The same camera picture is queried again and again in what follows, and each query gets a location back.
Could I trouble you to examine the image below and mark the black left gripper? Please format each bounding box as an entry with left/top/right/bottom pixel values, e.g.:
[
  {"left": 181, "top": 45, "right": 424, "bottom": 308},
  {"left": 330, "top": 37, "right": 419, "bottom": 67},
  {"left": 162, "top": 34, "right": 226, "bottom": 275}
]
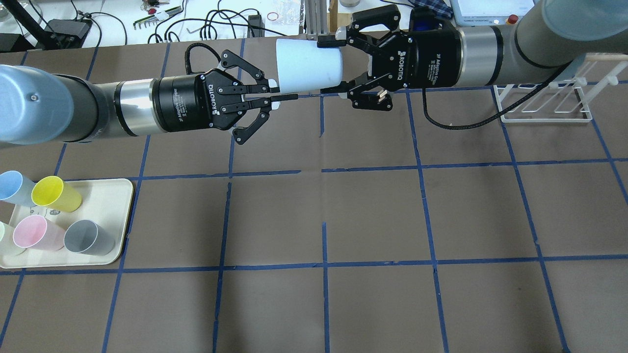
[{"left": 151, "top": 50, "right": 298, "bottom": 145}]

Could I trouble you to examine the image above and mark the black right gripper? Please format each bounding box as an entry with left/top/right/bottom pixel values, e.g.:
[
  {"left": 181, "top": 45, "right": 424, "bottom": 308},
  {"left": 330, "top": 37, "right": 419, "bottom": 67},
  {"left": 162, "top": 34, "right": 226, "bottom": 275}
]
[{"left": 317, "top": 4, "right": 462, "bottom": 111}]

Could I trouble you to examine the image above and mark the light blue plastic cup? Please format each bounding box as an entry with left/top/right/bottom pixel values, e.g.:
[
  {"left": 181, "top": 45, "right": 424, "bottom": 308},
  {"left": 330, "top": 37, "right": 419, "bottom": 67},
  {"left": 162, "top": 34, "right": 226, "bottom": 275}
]
[{"left": 276, "top": 39, "right": 343, "bottom": 94}]

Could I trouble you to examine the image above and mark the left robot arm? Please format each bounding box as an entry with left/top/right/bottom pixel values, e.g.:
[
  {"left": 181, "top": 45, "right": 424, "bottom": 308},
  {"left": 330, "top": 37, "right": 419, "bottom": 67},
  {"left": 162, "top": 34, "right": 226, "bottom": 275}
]
[{"left": 0, "top": 43, "right": 298, "bottom": 145}]

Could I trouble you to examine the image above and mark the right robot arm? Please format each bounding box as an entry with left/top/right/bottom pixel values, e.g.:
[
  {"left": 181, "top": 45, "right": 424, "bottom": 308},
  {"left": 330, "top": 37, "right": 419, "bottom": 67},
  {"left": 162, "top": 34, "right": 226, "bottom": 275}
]
[{"left": 317, "top": 0, "right": 628, "bottom": 110}]

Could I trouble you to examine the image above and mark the grey plastic cup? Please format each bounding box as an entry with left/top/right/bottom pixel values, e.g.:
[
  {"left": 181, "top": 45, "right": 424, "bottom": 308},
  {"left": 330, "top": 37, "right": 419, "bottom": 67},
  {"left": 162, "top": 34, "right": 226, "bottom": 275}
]
[{"left": 63, "top": 219, "right": 115, "bottom": 255}]

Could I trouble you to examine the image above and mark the yellow plastic cup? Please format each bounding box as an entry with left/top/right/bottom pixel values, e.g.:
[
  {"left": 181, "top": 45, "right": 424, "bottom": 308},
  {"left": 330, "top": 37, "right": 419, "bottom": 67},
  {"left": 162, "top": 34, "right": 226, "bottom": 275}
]
[{"left": 31, "top": 175, "right": 83, "bottom": 212}]

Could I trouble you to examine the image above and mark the pink plastic cup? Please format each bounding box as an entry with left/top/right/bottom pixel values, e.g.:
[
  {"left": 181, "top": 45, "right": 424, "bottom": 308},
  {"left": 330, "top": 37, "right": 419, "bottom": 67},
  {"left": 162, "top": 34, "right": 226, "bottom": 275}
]
[{"left": 13, "top": 215, "right": 66, "bottom": 251}]

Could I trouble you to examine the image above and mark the hex key set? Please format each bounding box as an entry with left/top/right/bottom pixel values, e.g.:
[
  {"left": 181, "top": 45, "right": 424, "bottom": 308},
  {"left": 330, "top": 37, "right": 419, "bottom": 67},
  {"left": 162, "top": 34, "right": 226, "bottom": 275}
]
[{"left": 132, "top": 6, "right": 183, "bottom": 30}]

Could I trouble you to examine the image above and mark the white plastic tray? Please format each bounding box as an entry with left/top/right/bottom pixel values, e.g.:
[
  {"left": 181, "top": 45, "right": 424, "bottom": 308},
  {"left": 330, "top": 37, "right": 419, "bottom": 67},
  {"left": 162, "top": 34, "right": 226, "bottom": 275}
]
[{"left": 0, "top": 178, "right": 134, "bottom": 269}]

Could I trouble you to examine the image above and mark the black power adapter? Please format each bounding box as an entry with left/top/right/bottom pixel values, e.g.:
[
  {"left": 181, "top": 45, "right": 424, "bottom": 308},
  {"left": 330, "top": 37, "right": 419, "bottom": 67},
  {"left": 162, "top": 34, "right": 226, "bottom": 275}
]
[{"left": 44, "top": 19, "right": 92, "bottom": 49}]

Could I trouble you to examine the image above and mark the black braided left cable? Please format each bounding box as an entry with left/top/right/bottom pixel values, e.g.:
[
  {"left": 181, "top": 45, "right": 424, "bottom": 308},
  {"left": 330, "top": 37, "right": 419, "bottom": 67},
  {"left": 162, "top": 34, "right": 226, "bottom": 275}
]
[{"left": 184, "top": 43, "right": 224, "bottom": 75}]

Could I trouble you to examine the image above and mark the black braided cable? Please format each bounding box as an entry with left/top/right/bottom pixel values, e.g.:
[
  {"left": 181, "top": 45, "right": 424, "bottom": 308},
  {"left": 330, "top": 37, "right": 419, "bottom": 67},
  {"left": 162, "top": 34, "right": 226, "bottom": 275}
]
[
  {"left": 184, "top": 43, "right": 224, "bottom": 75},
  {"left": 422, "top": 61, "right": 572, "bottom": 130}
]

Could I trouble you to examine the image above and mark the aluminium frame post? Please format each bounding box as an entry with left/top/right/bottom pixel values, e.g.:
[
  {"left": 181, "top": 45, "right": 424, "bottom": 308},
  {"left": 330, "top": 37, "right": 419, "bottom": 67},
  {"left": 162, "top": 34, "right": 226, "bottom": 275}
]
[{"left": 301, "top": 0, "right": 339, "bottom": 40}]

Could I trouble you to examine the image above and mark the black braided right cable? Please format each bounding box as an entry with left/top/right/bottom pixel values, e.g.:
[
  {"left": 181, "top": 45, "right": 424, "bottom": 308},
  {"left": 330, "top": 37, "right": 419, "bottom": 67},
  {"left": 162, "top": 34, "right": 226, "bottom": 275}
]
[{"left": 422, "top": 61, "right": 572, "bottom": 130}]

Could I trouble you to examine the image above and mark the white wire cup rack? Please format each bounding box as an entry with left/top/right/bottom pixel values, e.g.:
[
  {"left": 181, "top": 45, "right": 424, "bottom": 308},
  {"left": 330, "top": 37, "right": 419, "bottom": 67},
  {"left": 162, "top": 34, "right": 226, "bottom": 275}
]
[{"left": 500, "top": 53, "right": 628, "bottom": 124}]

